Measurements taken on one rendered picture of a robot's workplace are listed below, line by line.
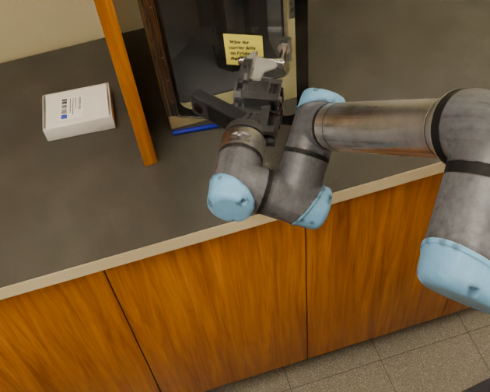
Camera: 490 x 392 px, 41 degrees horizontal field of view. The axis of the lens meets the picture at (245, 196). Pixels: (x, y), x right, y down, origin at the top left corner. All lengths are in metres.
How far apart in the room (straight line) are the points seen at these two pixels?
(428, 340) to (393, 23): 1.04
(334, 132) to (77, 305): 0.77
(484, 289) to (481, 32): 1.14
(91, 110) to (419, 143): 0.92
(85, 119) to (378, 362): 1.22
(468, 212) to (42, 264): 0.90
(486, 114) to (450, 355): 1.57
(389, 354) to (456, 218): 1.53
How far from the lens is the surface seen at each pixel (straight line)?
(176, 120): 1.51
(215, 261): 1.48
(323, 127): 0.99
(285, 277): 1.63
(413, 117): 0.84
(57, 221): 1.42
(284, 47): 1.27
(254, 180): 1.02
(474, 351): 2.28
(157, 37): 1.33
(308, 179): 1.03
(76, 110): 1.58
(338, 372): 2.19
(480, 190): 0.71
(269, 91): 1.17
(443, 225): 0.72
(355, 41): 1.71
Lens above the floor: 2.01
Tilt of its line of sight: 51 degrees down
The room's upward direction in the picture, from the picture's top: 7 degrees counter-clockwise
